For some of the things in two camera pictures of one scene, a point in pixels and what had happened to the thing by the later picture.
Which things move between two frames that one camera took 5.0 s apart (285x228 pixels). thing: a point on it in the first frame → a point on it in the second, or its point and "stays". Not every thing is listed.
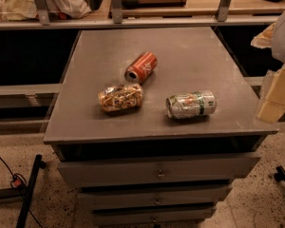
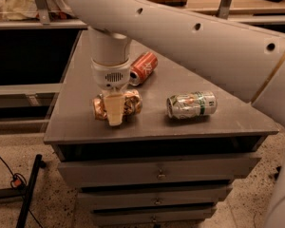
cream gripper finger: [280, 95] → [111, 80]
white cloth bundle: [62, 1] stays
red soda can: [142, 67] stays
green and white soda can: [191, 104] stays
